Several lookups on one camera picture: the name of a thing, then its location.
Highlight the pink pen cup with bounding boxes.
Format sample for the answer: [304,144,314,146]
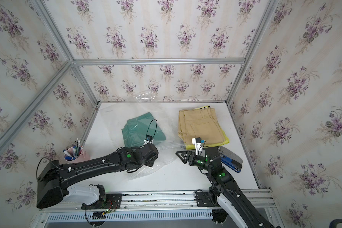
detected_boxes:
[63,139,90,163]

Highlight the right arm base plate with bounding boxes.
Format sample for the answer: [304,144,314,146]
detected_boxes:
[194,190,219,208]

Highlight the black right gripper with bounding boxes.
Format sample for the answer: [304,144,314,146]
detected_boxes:
[177,151,215,173]

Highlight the beige trousers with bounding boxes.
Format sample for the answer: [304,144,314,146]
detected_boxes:
[178,106,226,146]

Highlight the yellow-green trousers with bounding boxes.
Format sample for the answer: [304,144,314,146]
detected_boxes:
[185,106,230,151]

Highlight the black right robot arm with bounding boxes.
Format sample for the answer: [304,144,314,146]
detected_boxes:
[175,147,274,228]

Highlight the teal garment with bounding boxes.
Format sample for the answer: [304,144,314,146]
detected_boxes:
[122,112,166,147]

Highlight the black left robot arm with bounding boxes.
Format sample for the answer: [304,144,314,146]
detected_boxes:
[36,143,159,209]

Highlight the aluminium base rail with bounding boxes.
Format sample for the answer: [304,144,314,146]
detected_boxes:
[31,188,286,228]

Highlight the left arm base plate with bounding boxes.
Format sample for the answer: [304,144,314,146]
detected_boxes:
[81,193,123,210]

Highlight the blue stapler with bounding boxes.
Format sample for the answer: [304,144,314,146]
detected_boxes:
[221,155,243,173]

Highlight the clear plastic vacuum bag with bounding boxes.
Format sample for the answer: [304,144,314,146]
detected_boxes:
[99,89,185,180]

